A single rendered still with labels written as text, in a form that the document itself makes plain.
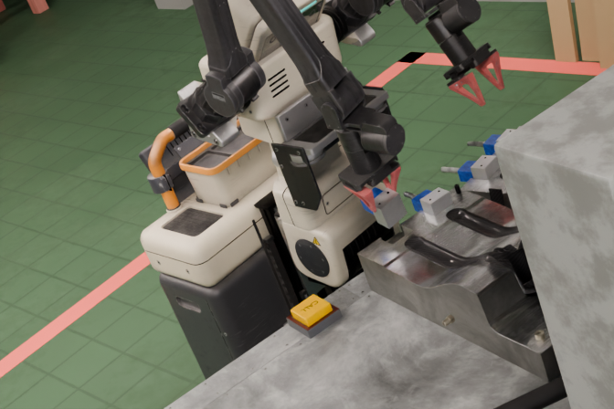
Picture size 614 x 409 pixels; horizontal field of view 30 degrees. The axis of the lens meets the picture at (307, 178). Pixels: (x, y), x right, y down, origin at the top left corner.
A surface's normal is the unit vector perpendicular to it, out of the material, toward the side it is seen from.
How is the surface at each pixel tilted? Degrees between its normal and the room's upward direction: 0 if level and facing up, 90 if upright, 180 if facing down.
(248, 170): 92
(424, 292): 90
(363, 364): 0
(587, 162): 0
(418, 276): 2
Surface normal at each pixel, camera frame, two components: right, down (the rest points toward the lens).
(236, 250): 0.67, 0.12
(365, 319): -0.32, -0.84
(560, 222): -0.78, 0.50
